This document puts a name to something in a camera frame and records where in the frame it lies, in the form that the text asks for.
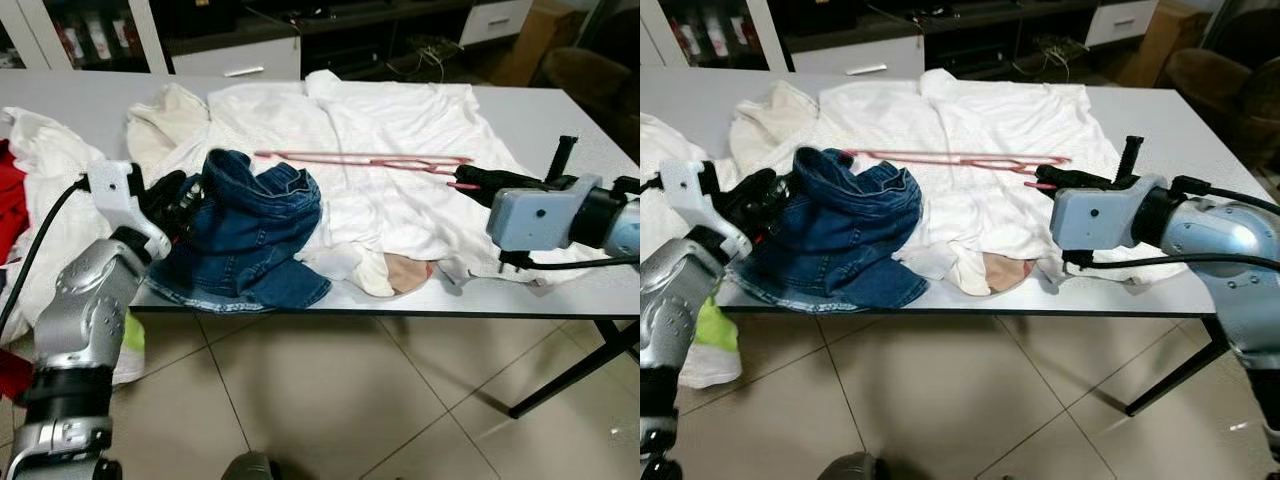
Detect blue denim garment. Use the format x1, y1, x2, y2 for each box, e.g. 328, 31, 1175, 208
148, 148, 333, 313
730, 148, 931, 313

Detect pink wire clothes hanger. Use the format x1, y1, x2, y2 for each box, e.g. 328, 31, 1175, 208
843, 148, 1073, 191
253, 148, 483, 191

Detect white shirt with green print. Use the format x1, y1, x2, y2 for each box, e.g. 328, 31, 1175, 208
640, 112, 743, 391
0, 105, 149, 386

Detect brown armchair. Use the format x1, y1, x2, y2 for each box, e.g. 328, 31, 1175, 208
1165, 0, 1280, 171
540, 0, 641, 161

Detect white long sleeve shirt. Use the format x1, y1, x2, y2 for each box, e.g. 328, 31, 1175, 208
200, 82, 471, 291
800, 82, 1061, 291

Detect wide white drawer front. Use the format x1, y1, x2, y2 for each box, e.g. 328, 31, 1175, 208
790, 38, 926, 79
170, 38, 301, 81

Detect brown cardboard box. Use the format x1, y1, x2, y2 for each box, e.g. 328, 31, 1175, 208
1118, 0, 1211, 89
495, 0, 581, 89

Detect small white drawer front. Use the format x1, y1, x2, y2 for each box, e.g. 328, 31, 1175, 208
1085, 0, 1161, 46
460, 0, 534, 46

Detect red shirt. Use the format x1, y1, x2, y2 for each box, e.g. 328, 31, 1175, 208
0, 138, 37, 401

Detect dark brown tv bench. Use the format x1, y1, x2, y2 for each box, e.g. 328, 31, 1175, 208
770, 0, 1161, 79
150, 0, 536, 81

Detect white glass door cabinet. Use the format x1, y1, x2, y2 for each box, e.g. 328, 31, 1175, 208
0, 0, 171, 76
640, 0, 791, 73

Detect black table leg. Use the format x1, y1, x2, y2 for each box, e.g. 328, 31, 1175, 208
507, 318, 641, 421
1125, 320, 1231, 419

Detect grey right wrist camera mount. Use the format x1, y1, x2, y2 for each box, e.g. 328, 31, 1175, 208
487, 180, 601, 253
1050, 178, 1161, 251

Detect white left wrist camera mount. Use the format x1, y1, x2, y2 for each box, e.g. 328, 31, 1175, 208
660, 160, 753, 259
85, 160, 173, 259

